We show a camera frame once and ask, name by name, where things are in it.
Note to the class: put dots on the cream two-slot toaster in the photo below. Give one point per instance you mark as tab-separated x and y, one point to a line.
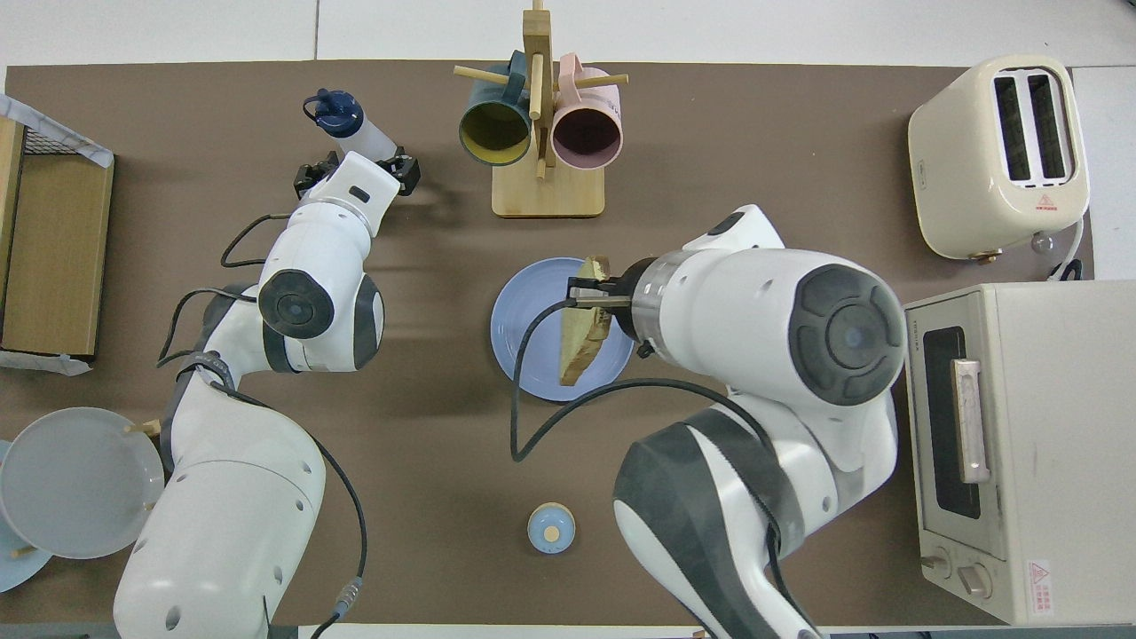
967	169

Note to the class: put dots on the grey round plate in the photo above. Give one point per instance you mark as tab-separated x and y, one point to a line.
75	484

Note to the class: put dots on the pink ribbed mug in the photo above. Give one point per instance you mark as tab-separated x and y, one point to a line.
586	133

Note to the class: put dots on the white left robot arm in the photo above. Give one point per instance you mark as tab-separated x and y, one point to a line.
222	532

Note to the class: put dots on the brown table mat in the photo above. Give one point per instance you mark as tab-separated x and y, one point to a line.
426	311

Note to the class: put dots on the dark teal mug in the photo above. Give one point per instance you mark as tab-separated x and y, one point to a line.
494	133

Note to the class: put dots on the seasoning bottle with blue cap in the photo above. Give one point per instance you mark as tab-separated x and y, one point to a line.
342	115

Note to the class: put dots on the white blue-grid cloth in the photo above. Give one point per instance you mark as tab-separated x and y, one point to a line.
53	131

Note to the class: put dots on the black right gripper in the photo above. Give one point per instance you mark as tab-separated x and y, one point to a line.
635	297

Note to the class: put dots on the toasted bread slice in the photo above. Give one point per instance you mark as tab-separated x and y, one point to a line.
581	346

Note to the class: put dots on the wooden plate rack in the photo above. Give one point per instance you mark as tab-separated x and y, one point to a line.
142	428

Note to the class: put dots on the wooden mug tree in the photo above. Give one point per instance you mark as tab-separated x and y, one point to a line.
550	195

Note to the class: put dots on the light blue round plate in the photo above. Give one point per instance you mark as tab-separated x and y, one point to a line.
13	572

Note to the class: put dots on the white toaster oven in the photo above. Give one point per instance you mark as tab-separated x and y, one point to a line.
1056	444

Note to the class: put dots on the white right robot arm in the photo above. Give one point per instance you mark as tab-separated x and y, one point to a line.
799	328

